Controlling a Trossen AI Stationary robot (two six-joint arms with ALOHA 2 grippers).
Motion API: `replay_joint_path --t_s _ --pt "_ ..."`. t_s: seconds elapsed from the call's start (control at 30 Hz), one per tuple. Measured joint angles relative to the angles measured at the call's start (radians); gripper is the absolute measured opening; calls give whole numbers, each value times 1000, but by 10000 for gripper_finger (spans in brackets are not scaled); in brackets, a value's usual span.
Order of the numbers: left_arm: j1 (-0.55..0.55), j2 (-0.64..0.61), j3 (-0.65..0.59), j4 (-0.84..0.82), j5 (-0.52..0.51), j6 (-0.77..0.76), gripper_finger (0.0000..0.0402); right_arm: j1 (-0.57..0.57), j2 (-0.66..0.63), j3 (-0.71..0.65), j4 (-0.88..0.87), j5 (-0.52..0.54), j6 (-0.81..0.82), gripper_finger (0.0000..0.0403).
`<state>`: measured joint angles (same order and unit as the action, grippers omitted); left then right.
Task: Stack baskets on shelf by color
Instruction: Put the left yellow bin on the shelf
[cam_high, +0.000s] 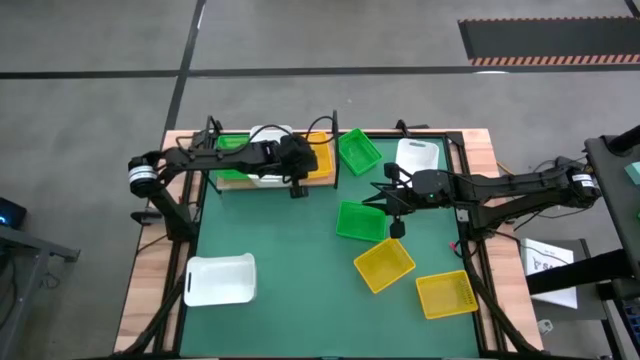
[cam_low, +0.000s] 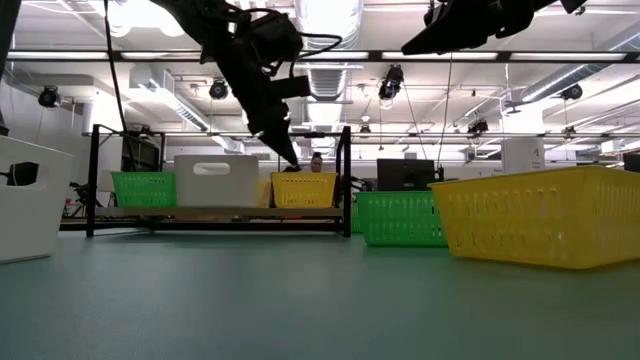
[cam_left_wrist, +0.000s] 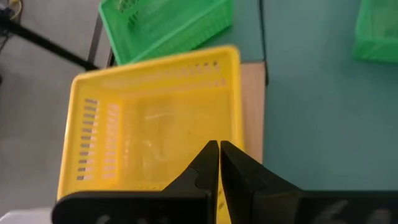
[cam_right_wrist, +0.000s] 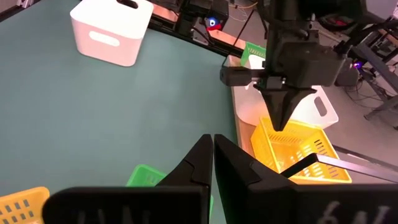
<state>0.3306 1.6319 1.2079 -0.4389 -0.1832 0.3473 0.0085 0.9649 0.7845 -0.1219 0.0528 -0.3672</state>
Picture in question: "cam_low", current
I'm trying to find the black metal table frame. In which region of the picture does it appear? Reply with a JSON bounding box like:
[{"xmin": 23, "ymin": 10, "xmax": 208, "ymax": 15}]
[{"xmin": 58, "ymin": 219, "xmax": 91, "ymax": 233}]

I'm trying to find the white plastic bin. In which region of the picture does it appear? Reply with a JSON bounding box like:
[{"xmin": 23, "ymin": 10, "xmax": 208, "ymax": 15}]
[
  {"xmin": 0, "ymin": 134, "xmax": 76, "ymax": 265},
  {"xmin": 173, "ymin": 154, "xmax": 274, "ymax": 209}
]

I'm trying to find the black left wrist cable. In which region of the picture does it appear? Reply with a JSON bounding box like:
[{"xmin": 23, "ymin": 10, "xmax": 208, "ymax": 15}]
[{"xmin": 289, "ymin": 30, "xmax": 344, "ymax": 81}]

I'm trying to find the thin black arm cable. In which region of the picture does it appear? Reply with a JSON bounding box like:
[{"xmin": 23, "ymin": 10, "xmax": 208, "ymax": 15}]
[{"xmin": 102, "ymin": 0, "xmax": 137, "ymax": 174}]

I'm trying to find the dark background cabinet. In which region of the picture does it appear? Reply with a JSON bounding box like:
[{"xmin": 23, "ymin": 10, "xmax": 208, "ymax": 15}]
[{"xmin": 121, "ymin": 130, "xmax": 166, "ymax": 174}]

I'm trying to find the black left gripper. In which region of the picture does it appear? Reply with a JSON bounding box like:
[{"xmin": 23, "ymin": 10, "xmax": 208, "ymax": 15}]
[{"xmin": 219, "ymin": 22, "xmax": 304, "ymax": 167}]

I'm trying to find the black metal wood shelf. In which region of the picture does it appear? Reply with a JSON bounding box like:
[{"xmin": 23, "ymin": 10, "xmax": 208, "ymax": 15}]
[{"xmin": 85, "ymin": 124, "xmax": 353, "ymax": 239}]

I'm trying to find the white pillar with sign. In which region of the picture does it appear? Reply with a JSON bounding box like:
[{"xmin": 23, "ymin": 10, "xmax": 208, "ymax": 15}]
[{"xmin": 501, "ymin": 107, "xmax": 547, "ymax": 175}]

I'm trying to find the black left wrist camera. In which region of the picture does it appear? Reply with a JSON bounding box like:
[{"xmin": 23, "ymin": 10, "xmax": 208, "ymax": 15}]
[{"xmin": 272, "ymin": 74, "xmax": 312, "ymax": 99}]

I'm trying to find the green table mat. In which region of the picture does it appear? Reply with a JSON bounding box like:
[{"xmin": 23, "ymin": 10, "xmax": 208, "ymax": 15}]
[{"xmin": 0, "ymin": 229, "xmax": 640, "ymax": 360}]

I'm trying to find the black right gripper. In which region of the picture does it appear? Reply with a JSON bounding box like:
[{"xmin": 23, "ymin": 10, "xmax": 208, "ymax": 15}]
[{"xmin": 401, "ymin": 0, "xmax": 539, "ymax": 56}]

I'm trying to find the silver ventilation duct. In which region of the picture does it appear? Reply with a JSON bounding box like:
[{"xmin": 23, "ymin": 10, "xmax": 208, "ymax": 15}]
[{"xmin": 294, "ymin": 0, "xmax": 364, "ymax": 126}]

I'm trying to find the yellow plastic basket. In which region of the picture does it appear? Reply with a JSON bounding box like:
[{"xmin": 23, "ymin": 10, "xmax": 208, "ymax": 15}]
[
  {"xmin": 270, "ymin": 172, "xmax": 339, "ymax": 210},
  {"xmin": 270, "ymin": 171, "xmax": 339, "ymax": 178},
  {"xmin": 428, "ymin": 165, "xmax": 640, "ymax": 271}
]

